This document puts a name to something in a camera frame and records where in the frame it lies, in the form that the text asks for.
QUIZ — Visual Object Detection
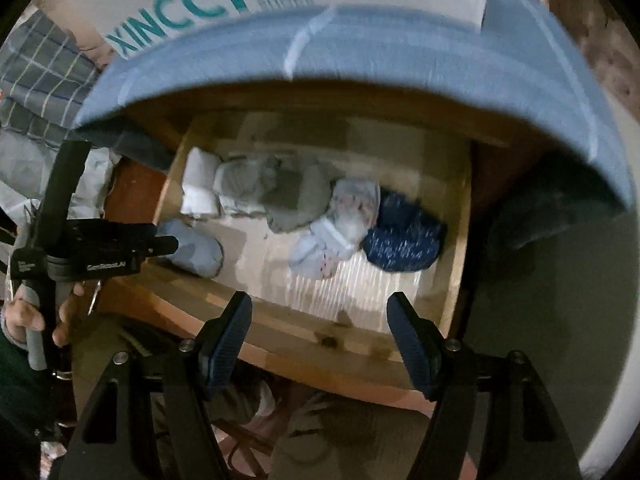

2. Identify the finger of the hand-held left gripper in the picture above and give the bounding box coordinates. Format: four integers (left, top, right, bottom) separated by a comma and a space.
142, 223, 179, 261

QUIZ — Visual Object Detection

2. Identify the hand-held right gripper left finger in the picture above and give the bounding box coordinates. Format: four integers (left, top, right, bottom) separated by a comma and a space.
47, 290, 253, 480

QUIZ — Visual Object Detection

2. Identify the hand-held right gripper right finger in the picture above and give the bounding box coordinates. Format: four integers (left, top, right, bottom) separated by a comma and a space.
386, 291, 583, 480

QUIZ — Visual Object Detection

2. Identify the white sock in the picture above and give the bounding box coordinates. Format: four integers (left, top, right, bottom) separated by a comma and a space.
180, 147, 223, 218

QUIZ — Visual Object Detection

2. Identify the wooden drawer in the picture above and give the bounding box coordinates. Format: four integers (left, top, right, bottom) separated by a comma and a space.
107, 110, 473, 393

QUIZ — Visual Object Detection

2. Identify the pale floral underwear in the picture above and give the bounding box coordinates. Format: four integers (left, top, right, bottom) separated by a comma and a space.
310, 178, 382, 261

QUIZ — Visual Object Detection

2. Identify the person's left forearm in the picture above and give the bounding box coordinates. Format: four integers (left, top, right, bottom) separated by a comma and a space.
0, 330, 56, 441

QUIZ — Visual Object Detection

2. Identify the light blue rolled underwear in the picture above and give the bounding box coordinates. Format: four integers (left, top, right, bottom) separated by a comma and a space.
157, 218, 224, 278

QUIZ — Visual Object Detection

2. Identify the navy dotted underwear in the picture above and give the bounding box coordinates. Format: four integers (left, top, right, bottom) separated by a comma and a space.
361, 191, 447, 273

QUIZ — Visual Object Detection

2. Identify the light blue dotted underwear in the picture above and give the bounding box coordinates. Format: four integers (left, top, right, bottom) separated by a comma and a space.
289, 232, 346, 281

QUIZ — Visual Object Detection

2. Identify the person's left hand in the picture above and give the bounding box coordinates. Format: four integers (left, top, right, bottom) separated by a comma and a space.
0, 282, 86, 348

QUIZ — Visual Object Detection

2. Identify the white crumpled cloth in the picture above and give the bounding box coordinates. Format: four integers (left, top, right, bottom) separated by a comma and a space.
0, 127, 121, 261

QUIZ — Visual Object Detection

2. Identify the dark grey sock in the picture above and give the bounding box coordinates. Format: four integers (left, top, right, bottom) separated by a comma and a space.
214, 155, 332, 233

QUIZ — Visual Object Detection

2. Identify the plaid blanket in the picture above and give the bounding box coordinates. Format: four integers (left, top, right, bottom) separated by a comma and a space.
0, 7, 118, 151

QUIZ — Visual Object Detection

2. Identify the wooden nightstand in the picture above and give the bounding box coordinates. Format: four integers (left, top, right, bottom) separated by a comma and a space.
120, 80, 511, 221

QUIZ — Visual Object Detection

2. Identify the blue checked cloth cover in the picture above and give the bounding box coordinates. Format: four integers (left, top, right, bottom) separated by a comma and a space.
72, 0, 633, 211

